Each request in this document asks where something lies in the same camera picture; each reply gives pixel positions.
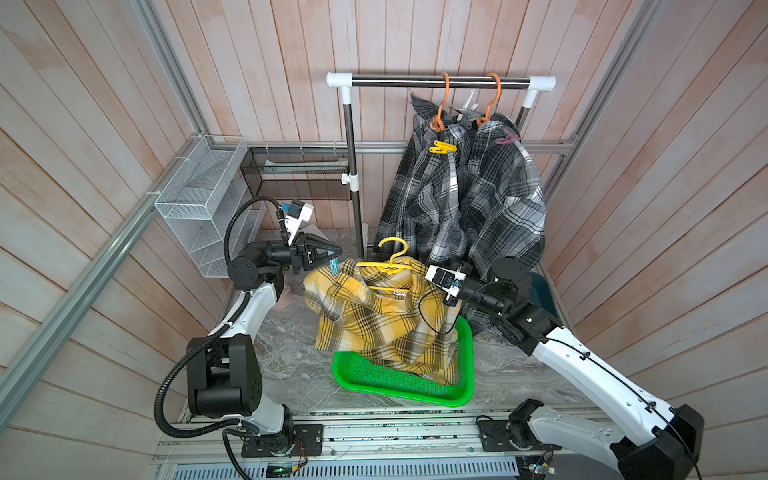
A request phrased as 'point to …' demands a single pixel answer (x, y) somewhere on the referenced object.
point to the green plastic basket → (355, 372)
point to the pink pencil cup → (286, 298)
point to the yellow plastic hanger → (389, 267)
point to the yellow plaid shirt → (386, 309)
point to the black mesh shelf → (298, 176)
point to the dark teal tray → (541, 294)
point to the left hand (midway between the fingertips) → (338, 256)
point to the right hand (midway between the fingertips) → (426, 262)
